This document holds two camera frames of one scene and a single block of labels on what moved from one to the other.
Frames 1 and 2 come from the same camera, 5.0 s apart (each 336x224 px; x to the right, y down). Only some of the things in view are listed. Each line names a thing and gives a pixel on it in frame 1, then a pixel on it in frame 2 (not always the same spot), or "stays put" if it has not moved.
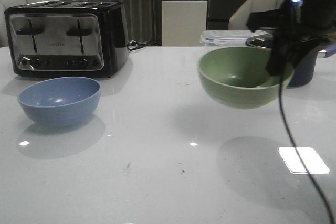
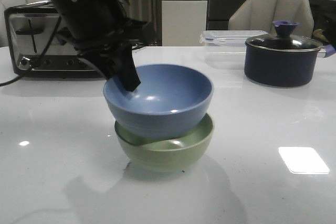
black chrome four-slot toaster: (67, 39) stays put
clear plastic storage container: (228, 38) stays put
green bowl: (238, 76) → (167, 155)
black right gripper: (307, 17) → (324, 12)
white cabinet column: (184, 8) stays put
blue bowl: (60, 102) → (169, 102)
